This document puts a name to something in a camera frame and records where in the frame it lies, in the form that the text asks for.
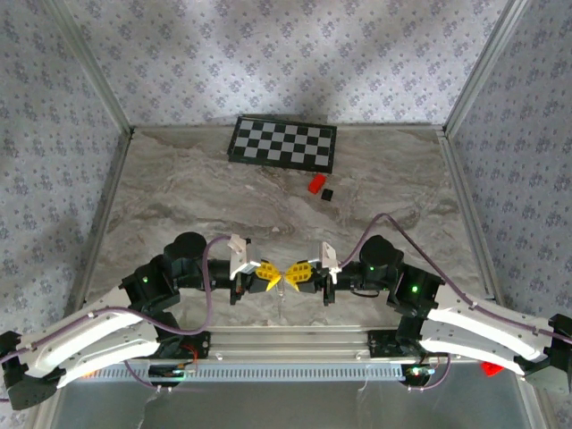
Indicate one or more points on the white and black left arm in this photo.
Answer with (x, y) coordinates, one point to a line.
(89, 339)

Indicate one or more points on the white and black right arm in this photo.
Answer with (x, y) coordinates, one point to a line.
(482, 322)

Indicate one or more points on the aluminium base extrusion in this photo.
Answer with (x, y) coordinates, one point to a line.
(290, 344)

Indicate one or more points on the small black block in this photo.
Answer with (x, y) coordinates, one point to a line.
(328, 194)

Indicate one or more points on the small controller board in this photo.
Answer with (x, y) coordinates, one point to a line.
(418, 373)
(172, 372)

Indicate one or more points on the red block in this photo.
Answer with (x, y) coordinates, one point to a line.
(316, 184)

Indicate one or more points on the red toy brick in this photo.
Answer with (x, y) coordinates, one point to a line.
(492, 370)

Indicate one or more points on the grey metal sheet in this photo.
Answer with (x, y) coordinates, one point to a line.
(290, 406)

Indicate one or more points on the black and grey chessboard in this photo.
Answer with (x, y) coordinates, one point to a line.
(281, 143)

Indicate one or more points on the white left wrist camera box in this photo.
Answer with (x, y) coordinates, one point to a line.
(243, 257)

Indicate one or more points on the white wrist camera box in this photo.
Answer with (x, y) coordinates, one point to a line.
(327, 257)
(243, 257)

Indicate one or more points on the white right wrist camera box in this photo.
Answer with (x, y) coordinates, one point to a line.
(327, 257)

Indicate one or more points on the aluminium frame rail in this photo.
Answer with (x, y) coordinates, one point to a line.
(47, 415)
(473, 223)
(543, 415)
(179, 128)
(99, 223)

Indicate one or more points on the aluminium frame post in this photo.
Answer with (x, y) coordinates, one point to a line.
(481, 67)
(93, 67)

